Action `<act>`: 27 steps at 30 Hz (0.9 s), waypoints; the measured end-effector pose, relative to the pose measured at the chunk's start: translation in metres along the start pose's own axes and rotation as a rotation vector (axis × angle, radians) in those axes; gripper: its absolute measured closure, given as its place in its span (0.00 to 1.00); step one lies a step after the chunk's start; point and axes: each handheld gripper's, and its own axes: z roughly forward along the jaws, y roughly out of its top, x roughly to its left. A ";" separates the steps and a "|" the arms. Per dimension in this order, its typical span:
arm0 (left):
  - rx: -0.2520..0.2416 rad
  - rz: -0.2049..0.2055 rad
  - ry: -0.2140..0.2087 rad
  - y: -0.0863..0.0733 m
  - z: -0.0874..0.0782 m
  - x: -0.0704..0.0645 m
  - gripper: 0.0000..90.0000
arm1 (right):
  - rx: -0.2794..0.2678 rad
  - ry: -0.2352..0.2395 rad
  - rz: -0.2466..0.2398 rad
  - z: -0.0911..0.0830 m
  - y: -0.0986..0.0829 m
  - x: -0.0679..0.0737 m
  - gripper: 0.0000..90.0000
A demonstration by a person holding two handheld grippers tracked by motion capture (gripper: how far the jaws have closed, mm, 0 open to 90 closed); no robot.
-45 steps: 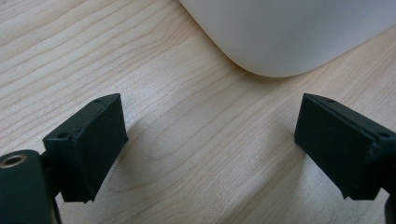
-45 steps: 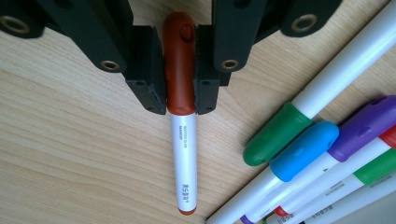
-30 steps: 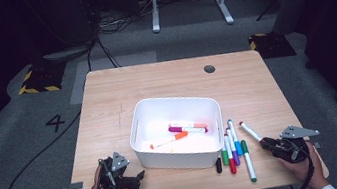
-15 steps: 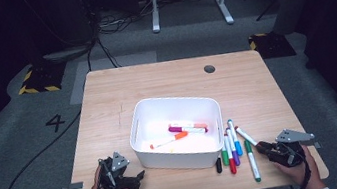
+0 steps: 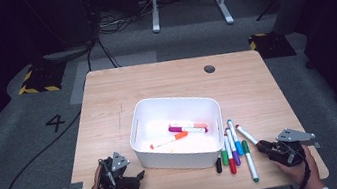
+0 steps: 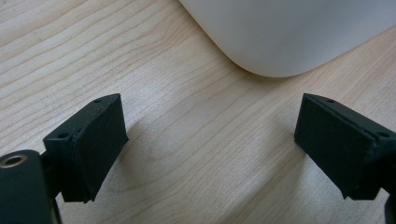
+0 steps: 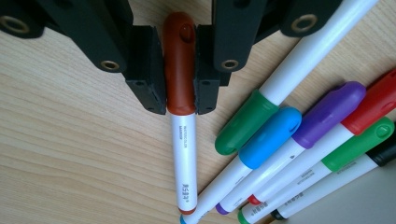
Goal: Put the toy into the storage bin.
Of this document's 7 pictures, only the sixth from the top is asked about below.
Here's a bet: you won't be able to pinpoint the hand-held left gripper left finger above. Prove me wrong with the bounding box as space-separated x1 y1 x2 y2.
43 92 129 203

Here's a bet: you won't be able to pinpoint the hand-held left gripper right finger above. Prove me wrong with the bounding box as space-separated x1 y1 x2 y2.
293 92 396 201

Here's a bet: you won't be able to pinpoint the white plastic storage bin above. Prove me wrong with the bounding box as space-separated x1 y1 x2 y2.
178 0 396 78

